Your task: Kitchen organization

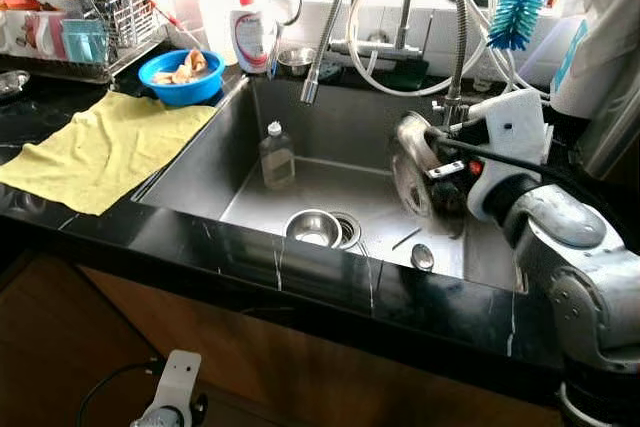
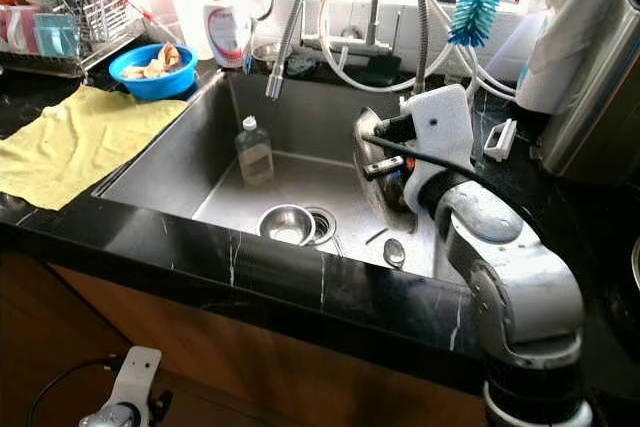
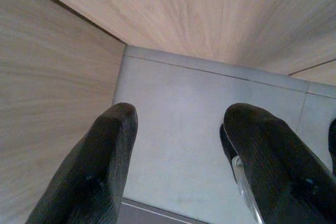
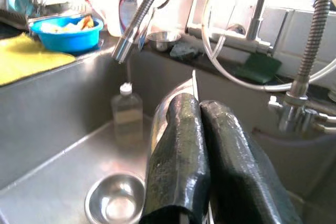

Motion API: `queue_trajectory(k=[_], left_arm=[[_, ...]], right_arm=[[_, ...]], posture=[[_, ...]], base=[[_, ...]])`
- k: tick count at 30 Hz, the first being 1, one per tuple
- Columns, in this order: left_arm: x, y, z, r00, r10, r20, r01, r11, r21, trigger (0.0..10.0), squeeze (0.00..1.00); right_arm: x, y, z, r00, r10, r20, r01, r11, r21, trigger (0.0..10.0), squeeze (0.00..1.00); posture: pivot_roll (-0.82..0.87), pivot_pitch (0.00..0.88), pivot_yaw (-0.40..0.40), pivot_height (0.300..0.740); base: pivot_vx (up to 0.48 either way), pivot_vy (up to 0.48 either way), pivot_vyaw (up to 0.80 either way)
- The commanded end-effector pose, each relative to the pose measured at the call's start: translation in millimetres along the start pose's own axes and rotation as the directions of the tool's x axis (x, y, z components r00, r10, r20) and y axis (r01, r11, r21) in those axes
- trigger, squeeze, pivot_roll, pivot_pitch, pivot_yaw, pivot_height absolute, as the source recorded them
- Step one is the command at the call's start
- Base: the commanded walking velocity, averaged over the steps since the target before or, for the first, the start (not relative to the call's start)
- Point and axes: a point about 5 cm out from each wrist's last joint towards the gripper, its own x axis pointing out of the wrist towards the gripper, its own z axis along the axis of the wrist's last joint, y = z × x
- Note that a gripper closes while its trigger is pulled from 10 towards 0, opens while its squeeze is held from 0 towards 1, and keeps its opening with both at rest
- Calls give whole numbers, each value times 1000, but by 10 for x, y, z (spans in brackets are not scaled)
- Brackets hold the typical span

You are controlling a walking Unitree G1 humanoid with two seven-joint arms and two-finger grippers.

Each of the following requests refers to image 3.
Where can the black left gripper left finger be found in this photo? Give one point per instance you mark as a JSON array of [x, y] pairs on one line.
[[89, 171]]

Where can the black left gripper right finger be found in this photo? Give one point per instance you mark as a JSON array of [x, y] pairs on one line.
[[275, 171]]

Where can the robot right leg black foot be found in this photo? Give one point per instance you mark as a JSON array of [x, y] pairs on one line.
[[333, 145]]

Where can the brown panda print floor mat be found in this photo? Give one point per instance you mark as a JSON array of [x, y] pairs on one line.
[[147, 217]]

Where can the wooden side cabinet panel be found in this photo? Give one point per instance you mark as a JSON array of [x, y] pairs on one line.
[[52, 77]]

